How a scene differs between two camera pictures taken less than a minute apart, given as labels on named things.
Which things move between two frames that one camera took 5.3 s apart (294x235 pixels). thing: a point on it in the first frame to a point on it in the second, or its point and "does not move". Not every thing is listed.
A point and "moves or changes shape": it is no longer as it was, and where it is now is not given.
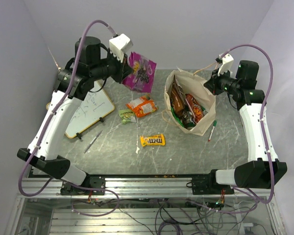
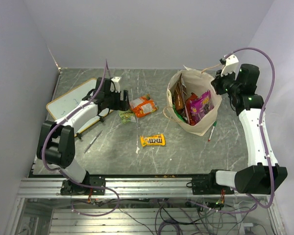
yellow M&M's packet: (152, 140) does not move
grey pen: (92, 142) does not move
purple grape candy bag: (141, 78) to (201, 106)
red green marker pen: (214, 125) does not move
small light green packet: (127, 115) does not move
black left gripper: (125, 69) to (121, 105)
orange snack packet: (142, 106) does not move
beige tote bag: (191, 84) moves or changes shape
